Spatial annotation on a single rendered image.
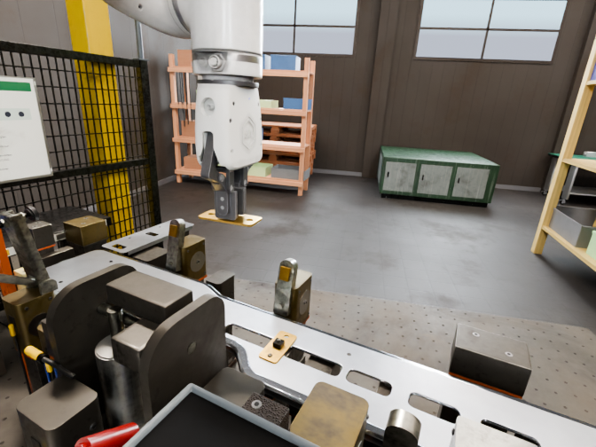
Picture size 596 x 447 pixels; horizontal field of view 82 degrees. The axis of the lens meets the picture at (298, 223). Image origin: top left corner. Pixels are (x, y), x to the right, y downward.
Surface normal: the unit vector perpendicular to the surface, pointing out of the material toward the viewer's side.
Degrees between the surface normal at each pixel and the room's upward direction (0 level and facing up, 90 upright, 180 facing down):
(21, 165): 90
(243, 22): 89
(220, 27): 90
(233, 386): 0
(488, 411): 0
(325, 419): 0
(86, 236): 90
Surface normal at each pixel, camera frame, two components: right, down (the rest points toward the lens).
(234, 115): 0.90, 0.14
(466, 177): -0.18, 0.32
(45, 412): 0.05, -0.94
